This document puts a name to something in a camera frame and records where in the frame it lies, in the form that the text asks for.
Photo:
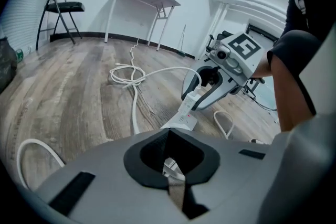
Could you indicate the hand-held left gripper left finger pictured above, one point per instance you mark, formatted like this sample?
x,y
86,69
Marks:
x,y
105,178

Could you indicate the person's dark clothing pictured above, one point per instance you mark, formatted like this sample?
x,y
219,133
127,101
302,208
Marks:
x,y
309,8

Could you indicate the green bottle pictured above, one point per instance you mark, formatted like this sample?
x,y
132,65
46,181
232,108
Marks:
x,y
20,55

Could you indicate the broom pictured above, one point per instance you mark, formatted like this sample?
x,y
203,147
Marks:
x,y
181,51

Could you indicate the black trash bag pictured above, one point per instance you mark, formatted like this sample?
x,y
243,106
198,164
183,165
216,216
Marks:
x,y
6,65

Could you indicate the white power strip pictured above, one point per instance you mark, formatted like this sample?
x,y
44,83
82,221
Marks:
x,y
187,114

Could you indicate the black office chair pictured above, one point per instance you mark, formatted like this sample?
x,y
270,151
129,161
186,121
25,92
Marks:
x,y
253,86
225,34

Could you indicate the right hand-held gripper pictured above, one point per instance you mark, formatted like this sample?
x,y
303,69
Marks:
x,y
244,60

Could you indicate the person's right forearm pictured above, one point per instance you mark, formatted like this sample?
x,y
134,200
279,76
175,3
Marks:
x,y
262,68

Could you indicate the person's leg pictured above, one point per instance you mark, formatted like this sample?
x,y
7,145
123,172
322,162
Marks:
x,y
288,97

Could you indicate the black folding chair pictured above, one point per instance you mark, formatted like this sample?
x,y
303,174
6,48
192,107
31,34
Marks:
x,y
64,6

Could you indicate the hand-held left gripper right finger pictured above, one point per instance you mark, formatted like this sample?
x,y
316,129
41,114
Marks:
x,y
231,178

